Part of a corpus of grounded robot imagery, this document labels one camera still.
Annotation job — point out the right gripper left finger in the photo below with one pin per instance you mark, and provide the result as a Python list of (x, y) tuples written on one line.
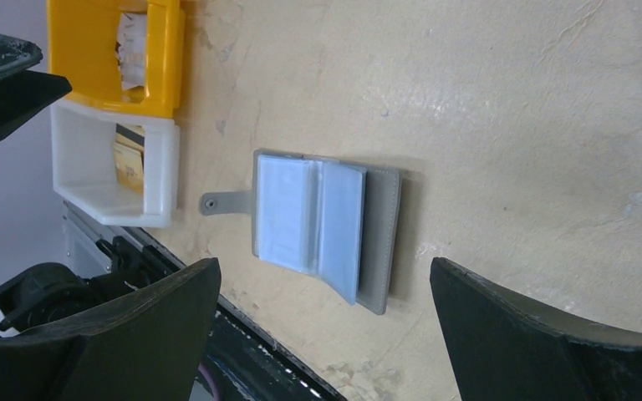
[(146, 345)]

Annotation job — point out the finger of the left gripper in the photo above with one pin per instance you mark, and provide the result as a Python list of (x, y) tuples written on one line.
[(23, 91)]

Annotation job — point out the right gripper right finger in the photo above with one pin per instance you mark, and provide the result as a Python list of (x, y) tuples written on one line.
[(507, 346)]

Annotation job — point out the grey card holder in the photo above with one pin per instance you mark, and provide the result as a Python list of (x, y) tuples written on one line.
[(331, 219)]

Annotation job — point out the white cards in yellow bin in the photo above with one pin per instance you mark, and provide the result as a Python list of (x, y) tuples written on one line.
[(130, 49)]

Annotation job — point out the gold card in bin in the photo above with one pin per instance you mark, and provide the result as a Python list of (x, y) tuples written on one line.
[(128, 152)]

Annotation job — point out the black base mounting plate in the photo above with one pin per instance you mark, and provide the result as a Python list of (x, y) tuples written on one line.
[(246, 363)]

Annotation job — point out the yellow plastic bin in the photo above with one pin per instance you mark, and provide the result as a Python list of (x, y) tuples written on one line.
[(81, 47)]

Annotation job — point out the clear plastic bin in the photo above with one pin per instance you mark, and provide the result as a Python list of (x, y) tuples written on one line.
[(84, 168)]

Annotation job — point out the aluminium extrusion rail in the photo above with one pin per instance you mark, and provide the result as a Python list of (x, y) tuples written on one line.
[(84, 258)]

